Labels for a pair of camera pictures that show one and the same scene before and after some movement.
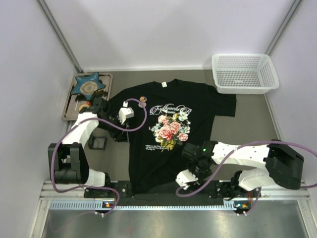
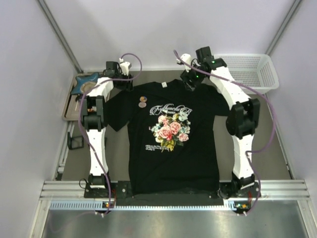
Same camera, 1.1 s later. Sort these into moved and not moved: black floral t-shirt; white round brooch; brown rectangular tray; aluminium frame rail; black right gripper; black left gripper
Moved: black right gripper; black left gripper
Not moved: black floral t-shirt; aluminium frame rail; brown rectangular tray; white round brooch
